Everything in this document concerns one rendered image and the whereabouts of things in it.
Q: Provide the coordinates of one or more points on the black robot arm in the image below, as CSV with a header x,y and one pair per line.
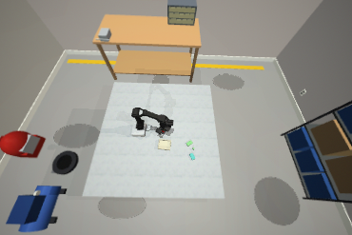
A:
x,y
162,119

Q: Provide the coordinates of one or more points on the teal flat bar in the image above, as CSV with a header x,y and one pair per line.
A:
x,y
192,156

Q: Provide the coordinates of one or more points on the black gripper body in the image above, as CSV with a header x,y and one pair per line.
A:
x,y
159,130

